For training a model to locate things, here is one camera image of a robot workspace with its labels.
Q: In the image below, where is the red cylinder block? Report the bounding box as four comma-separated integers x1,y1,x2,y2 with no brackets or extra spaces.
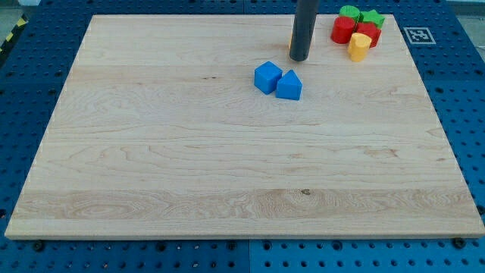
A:
330,17,355,44

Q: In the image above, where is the yellow heart block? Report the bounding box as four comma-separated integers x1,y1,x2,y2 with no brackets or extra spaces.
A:
347,33,372,62

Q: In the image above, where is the blue cube block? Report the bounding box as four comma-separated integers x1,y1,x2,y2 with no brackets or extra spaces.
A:
254,61,283,95

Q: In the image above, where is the black bolt right front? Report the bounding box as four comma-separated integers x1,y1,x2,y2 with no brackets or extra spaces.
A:
452,237,467,249

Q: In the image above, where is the green star block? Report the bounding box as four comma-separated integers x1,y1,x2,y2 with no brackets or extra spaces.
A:
358,10,386,29

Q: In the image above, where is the green cylinder block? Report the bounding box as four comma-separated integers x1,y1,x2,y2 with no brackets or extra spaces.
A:
339,5,361,22

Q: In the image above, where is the wooden board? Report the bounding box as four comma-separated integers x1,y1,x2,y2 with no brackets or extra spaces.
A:
5,14,484,240

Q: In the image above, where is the red block behind yellow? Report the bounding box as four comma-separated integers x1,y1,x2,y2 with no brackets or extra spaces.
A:
355,23,381,48

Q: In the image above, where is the black bolt left front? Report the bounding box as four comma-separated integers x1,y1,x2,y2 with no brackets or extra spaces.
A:
32,240,45,252

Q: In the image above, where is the black bolt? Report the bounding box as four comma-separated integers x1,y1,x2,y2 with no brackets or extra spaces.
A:
32,240,45,252
452,237,467,249

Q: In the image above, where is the blue triangle block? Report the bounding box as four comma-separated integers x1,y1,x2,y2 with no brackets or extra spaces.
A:
275,70,302,101

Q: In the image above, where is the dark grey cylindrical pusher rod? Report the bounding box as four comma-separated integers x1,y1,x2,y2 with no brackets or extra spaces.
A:
289,0,320,61

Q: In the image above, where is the white fiducial marker tag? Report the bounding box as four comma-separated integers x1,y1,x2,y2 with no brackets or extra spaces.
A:
403,27,436,45

